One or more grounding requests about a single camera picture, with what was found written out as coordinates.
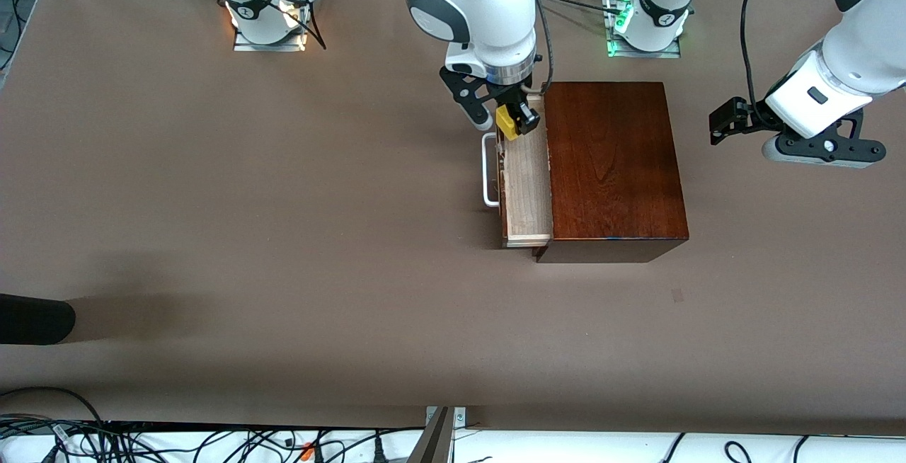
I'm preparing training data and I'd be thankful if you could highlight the black rounded object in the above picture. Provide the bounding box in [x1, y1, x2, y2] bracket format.
[0, 293, 76, 345]

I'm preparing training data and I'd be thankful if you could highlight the yellow cube block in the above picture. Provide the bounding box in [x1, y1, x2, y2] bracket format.
[495, 105, 523, 142]

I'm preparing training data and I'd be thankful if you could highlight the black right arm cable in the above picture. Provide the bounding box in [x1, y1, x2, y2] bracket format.
[197, 0, 352, 51]

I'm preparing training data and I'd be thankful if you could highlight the dark brown wooden cabinet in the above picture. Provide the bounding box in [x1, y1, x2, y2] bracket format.
[534, 81, 690, 264]

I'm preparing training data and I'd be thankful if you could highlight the metal table edge bracket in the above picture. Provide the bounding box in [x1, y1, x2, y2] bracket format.
[407, 406, 469, 463]

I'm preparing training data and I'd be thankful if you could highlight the wooden drawer with silver handle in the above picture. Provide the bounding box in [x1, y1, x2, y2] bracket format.
[482, 92, 554, 249]

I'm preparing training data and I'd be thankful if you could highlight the black cable tangle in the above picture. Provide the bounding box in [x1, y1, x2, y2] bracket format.
[0, 386, 425, 463]

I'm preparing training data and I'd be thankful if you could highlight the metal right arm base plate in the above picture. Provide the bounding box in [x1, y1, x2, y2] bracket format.
[233, 0, 308, 52]

